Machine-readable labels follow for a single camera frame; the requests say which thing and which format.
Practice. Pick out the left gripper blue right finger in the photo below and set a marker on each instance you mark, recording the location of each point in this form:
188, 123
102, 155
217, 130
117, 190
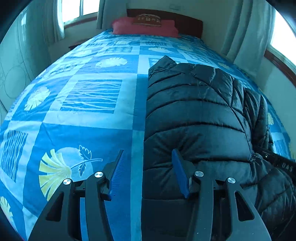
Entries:
214, 199

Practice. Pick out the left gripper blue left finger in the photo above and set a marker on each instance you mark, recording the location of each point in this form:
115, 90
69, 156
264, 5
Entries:
60, 219

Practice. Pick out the black quilted down jacket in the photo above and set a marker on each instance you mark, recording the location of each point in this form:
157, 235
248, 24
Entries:
214, 122

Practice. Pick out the blue patterned bed sheet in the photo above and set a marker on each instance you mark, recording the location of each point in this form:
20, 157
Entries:
77, 115

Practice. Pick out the grey right window curtain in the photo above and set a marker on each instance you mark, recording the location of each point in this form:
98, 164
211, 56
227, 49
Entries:
248, 33

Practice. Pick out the grey window curtain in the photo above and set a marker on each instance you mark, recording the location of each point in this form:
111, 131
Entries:
110, 10
248, 33

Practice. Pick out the wooden nightstand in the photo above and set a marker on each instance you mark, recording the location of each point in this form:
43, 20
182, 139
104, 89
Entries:
74, 45

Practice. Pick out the white sliding wardrobe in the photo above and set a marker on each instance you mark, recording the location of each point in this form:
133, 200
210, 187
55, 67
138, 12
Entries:
24, 54

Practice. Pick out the red pillow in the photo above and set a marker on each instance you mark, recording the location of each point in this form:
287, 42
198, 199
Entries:
125, 26

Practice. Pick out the dark wooden headboard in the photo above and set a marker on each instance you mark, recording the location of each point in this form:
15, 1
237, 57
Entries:
185, 24

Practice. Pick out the small embroidered brown cushion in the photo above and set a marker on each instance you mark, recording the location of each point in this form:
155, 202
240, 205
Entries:
147, 20

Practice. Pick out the grey left window curtain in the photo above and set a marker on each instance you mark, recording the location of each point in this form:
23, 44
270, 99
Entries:
110, 10

